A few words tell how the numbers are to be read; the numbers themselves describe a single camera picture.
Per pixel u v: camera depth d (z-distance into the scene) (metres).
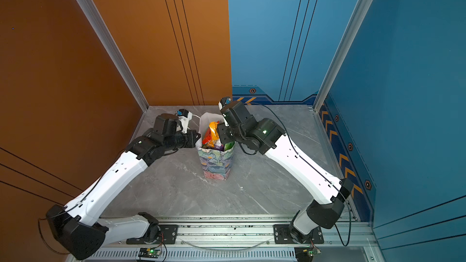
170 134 0.58
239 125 0.45
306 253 0.70
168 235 0.73
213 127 0.66
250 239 0.73
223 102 0.56
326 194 0.39
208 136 0.77
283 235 0.72
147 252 0.71
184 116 0.66
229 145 0.79
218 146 0.77
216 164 0.76
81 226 0.38
